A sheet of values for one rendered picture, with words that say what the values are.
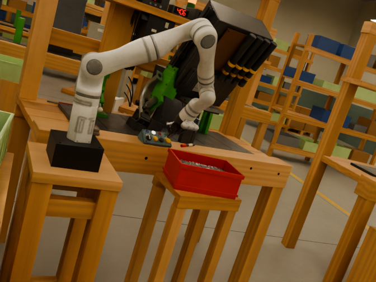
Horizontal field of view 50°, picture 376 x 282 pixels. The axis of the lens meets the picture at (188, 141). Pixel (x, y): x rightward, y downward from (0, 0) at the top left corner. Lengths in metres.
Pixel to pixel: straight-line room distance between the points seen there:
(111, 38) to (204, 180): 1.03
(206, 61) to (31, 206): 0.83
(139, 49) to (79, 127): 0.36
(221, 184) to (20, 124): 1.16
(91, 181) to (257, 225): 1.37
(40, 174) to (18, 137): 0.96
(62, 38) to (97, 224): 1.19
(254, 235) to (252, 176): 0.44
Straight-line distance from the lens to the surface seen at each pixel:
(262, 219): 2.58
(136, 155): 1.92
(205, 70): 1.63
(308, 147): 7.71
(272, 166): 2.43
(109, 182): 1.51
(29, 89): 2.33
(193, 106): 1.79
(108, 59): 1.48
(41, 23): 2.29
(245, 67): 2.16
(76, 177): 1.48
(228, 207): 1.88
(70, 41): 2.42
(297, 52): 10.76
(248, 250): 2.66
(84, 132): 1.55
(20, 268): 1.64
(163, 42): 1.51
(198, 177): 1.77
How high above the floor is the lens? 1.38
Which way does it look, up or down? 12 degrees down
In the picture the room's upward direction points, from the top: 17 degrees clockwise
